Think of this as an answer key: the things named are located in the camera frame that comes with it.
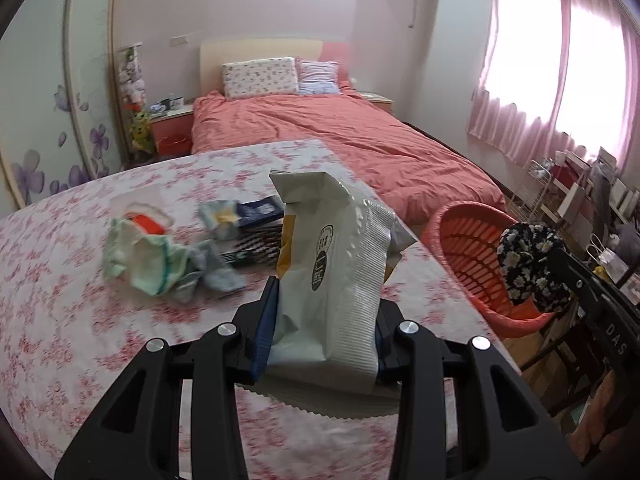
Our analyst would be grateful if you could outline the white snack bag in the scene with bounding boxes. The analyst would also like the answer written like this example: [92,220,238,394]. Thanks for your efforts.
[235,170,417,418]

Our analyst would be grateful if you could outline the pink curtains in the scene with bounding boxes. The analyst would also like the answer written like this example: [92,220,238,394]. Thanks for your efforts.
[466,0,640,171]

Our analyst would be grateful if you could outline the person's right forearm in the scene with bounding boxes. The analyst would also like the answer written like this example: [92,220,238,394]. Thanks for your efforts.
[570,375,621,461]

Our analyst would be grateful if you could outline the red plastic laundry basket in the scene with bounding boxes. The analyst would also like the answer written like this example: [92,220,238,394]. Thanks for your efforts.
[419,201,556,340]

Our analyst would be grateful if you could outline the floral white pillow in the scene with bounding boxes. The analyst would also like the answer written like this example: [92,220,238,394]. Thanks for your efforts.
[221,56,300,100]

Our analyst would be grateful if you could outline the clear tube of plush toys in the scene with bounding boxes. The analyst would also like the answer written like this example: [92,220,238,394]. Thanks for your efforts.
[117,45,148,111]

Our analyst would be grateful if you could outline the crumpled green white wrapper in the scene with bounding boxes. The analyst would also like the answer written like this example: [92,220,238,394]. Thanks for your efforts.
[102,217,203,297]

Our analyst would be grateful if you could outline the pink bedside table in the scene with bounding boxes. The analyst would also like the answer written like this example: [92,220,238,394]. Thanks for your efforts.
[150,105,195,157]

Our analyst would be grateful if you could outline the wardrobe with purple flowers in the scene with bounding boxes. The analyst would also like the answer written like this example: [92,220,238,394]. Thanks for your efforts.
[0,0,123,218]

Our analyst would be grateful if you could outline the red floral tablecloth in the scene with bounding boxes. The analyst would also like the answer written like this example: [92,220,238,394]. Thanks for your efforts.
[0,138,521,480]

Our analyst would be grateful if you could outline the white orange plastic wrapper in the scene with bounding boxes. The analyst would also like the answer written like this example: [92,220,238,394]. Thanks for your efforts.
[111,195,173,235]

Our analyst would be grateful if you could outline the pale bedside table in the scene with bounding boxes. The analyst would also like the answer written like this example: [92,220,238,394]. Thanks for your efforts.
[357,91,395,117]

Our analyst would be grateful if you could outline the white pipe cover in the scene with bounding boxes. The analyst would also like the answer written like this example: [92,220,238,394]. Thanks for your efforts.
[407,0,441,28]

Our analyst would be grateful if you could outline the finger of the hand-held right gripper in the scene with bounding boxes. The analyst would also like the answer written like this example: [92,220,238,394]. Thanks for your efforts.
[546,246,601,311]

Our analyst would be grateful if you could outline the black floral cloth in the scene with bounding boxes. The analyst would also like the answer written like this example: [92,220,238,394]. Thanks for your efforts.
[497,222,572,313]

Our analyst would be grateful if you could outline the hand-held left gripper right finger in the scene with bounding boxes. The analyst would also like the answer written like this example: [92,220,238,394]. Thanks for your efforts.
[374,300,583,480]

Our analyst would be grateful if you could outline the cream pink headboard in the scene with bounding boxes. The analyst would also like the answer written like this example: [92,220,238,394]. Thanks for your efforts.
[200,38,351,98]

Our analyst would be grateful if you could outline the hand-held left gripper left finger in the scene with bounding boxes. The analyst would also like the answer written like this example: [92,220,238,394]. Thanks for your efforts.
[54,276,279,480]

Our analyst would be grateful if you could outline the crumpled blue grey wrapper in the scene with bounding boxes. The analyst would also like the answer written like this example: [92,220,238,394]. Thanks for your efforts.
[172,240,246,303]

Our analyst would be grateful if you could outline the dark blue packet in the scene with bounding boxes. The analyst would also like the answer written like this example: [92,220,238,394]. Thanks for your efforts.
[237,195,287,226]

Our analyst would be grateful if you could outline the dark green striped wrapper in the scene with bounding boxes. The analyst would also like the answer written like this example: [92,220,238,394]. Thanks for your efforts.
[220,225,283,266]

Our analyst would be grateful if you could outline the bed with salmon duvet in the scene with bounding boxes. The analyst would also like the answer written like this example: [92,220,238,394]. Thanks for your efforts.
[191,91,507,226]

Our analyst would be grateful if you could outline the yellow green plush toy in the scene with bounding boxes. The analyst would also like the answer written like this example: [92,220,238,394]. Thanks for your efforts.
[129,109,157,153]

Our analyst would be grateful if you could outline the striped pillow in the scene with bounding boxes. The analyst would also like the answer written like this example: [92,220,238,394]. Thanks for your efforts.
[296,58,342,96]

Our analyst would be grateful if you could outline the white paper bag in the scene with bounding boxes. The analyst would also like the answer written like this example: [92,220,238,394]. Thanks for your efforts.
[586,234,631,281]

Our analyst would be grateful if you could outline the pale green packet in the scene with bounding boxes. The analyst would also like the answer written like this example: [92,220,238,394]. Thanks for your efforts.
[199,199,243,241]

